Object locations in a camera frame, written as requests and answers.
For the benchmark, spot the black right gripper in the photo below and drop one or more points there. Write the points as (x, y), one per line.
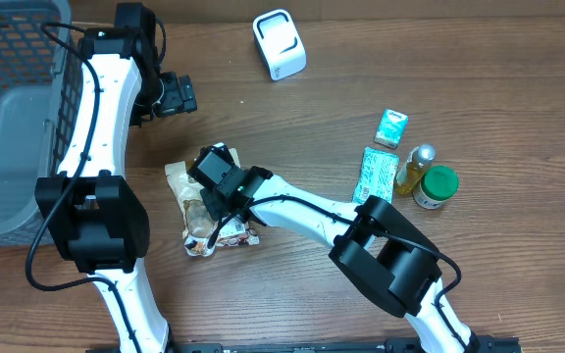
(216, 199)

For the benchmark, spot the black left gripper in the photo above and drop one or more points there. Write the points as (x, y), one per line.
(181, 96)

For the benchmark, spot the clear brown snack bag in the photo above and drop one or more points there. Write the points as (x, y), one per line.
(196, 217)

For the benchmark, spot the white red snack packet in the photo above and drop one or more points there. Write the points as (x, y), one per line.
(233, 234)

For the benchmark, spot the teal large tissue pack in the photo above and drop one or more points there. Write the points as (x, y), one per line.
(376, 176)

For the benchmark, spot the small Kleenex tissue pack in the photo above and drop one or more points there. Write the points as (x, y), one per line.
(391, 128)

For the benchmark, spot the yellow oil bottle silver cap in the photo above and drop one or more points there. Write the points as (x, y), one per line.
(419, 161)

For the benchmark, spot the green lid white jar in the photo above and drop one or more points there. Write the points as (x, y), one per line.
(436, 187)

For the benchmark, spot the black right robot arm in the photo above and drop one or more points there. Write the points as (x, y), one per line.
(388, 260)

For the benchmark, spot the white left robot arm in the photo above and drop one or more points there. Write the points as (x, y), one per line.
(91, 213)

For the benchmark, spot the white barcode scanner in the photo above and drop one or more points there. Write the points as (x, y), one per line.
(279, 44)

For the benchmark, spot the grey plastic mesh basket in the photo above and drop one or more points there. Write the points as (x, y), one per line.
(40, 89)

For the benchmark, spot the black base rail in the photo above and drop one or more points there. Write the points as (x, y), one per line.
(489, 344)

